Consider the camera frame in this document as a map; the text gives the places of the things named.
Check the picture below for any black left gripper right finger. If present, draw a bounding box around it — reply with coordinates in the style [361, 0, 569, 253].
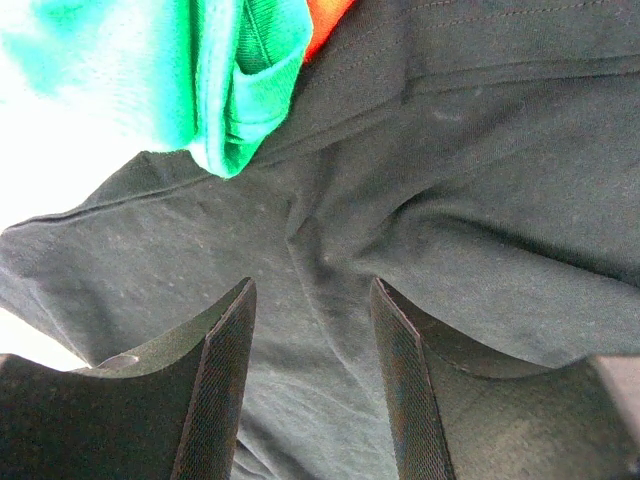
[370, 279, 639, 479]

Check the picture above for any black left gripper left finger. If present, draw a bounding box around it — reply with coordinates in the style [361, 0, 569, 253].
[1, 278, 256, 479]

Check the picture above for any black t shirt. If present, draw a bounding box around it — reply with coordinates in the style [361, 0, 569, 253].
[1, 1, 639, 479]

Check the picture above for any green t shirt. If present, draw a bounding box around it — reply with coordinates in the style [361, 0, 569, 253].
[1, 1, 312, 179]

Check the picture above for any red t shirt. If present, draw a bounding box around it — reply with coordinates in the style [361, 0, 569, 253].
[304, 0, 354, 63]

